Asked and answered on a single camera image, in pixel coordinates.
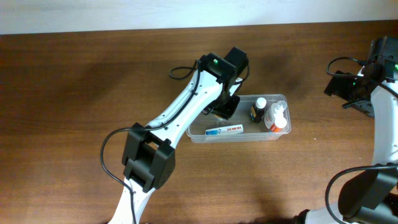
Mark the white squeeze bottle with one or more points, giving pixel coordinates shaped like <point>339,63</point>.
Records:
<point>275,112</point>

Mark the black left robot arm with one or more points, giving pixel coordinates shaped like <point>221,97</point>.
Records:
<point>149,153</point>

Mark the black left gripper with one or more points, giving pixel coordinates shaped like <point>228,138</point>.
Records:
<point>227,110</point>

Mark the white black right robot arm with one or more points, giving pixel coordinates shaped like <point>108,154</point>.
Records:
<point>364,194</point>

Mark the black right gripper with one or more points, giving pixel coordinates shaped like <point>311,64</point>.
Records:
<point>340,91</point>

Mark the clear plastic container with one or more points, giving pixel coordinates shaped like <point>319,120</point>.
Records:
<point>251,131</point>

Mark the white green Panadol box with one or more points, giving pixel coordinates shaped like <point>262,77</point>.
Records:
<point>225,130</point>

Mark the dark bottle white cap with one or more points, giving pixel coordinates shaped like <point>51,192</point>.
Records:
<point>258,109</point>

